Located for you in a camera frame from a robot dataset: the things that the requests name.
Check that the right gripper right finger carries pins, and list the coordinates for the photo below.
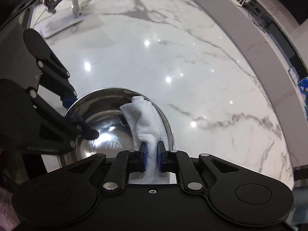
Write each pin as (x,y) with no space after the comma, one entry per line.
(161,156)

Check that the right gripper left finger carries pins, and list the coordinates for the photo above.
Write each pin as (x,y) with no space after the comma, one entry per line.
(143,157)

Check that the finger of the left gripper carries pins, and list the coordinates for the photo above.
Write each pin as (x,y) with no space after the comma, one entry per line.
(85,131)
(68,101)

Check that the pink fuzzy sleeve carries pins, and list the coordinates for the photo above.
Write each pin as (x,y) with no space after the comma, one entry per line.
(8,217)

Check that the white cleaning cloth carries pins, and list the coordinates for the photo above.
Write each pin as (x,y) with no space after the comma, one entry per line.
(146,127)

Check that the steel bowl blue outside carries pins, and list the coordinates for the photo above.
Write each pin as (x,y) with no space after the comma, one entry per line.
(101,110)

